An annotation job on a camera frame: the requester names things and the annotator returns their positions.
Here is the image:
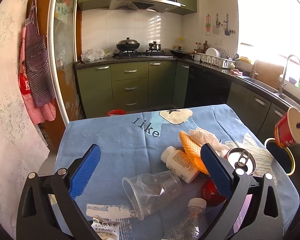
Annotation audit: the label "red checkered apron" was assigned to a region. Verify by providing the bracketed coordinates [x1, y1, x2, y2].
[18, 27, 56, 125]

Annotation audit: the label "red cola can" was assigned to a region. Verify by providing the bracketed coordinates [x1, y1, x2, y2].
[201, 147, 256, 206]

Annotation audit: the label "yellow rimmed trash bin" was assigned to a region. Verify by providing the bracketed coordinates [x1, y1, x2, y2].
[264, 138, 295, 176]

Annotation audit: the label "black wok with lid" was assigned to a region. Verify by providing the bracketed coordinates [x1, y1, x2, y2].
[116, 37, 140, 51]

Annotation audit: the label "gas stove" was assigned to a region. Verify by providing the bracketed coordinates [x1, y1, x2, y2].
[114, 50, 173, 59]

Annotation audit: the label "clear plastic water bottle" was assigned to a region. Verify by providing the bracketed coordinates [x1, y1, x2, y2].
[161, 198, 209, 239]

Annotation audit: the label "steel range hood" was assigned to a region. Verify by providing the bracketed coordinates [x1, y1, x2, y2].
[109, 0, 186, 13]

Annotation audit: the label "white pill bottle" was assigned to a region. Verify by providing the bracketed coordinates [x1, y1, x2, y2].
[161, 146, 199, 184]

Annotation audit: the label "white plastic bag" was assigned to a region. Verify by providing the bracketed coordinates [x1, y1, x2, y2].
[81, 48, 115, 62]

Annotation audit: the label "purple cardboard box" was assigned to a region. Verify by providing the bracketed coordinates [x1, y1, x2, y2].
[232, 194, 253, 233]

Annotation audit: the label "red paper noodle cup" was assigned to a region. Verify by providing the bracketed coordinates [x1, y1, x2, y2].
[274, 107, 300, 148]

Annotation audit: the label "green lower cabinets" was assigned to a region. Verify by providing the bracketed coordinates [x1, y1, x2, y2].
[76, 58, 293, 141]

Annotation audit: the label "pink cloth on counter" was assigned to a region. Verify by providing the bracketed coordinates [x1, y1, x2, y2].
[230, 68, 243, 76]

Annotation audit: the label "glass sliding door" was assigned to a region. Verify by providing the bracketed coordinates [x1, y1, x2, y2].
[47, 0, 83, 126]

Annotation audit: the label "white tissue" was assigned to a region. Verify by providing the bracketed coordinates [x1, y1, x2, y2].
[190, 127, 229, 157]

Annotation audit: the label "clear plastic cup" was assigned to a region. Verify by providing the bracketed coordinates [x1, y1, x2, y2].
[122, 171, 183, 221]

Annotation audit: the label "black frying pan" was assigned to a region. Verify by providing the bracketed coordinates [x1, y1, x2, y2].
[170, 49, 190, 59]

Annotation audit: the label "purple checkered apron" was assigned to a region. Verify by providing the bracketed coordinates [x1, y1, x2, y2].
[25, 0, 55, 108]

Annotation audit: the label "orange ridged scrubber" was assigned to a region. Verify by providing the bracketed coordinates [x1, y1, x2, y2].
[179, 131, 209, 175]

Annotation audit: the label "wooden cutting board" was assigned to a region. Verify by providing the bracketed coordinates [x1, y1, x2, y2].
[255, 60, 284, 90]

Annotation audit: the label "chrome sink faucet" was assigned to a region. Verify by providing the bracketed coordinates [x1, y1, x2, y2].
[277, 54, 300, 95]

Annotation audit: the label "white dish rack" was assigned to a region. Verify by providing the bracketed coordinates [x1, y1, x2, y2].
[198, 48, 235, 69]

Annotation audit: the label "blue patterned tablecloth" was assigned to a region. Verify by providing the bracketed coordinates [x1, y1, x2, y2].
[48, 103, 300, 240]

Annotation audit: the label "snack wrapper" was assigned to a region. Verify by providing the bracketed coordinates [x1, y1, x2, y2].
[91, 216, 120, 240]

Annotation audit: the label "steel kitchen sink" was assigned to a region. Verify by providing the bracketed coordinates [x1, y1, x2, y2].
[242, 76, 300, 112]

